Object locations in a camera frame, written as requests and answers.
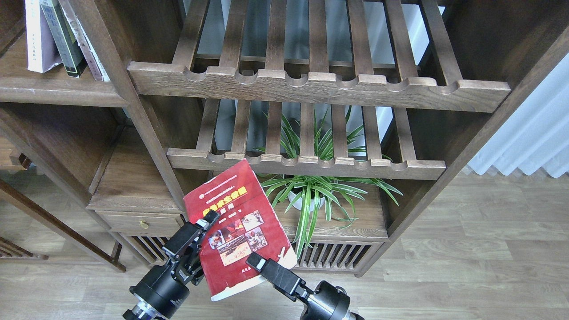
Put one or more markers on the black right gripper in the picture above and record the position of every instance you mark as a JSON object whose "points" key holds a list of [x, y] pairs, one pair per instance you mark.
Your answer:
{"points": [[327, 302]]}

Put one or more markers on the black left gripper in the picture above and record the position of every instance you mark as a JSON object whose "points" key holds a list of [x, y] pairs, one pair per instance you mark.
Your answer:
{"points": [[159, 295]]}

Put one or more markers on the red thick book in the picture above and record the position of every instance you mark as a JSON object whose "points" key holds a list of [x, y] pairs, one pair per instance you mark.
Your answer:
{"points": [[247, 224]]}

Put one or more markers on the pale purple paperback book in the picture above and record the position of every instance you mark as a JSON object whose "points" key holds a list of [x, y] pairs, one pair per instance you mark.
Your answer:
{"points": [[42, 53]]}

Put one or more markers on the black green cover book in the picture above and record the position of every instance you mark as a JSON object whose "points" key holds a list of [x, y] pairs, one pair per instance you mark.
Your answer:
{"points": [[66, 43]]}

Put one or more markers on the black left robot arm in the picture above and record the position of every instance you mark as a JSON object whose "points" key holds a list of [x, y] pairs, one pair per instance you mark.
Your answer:
{"points": [[164, 288]]}

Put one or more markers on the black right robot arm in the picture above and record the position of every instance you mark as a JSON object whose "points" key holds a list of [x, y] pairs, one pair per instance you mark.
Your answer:
{"points": [[327, 302]]}

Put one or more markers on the white plant pot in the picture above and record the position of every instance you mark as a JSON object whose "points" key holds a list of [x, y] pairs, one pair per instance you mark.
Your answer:
{"points": [[298, 201]]}

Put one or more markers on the green spider plant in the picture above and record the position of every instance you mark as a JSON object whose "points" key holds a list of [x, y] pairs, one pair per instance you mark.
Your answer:
{"points": [[309, 194]]}

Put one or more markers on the dark wooden bookshelf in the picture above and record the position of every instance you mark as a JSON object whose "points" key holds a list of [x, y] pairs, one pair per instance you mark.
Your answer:
{"points": [[196, 88]]}

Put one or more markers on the wooden furniture at left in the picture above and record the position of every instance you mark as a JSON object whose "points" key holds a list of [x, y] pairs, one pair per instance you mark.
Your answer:
{"points": [[12, 159]]}

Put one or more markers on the worn white upright book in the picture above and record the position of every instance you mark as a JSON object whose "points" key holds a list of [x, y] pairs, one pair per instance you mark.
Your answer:
{"points": [[97, 69]]}

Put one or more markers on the white curtain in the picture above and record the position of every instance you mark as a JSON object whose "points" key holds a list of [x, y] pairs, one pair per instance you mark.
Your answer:
{"points": [[536, 136]]}

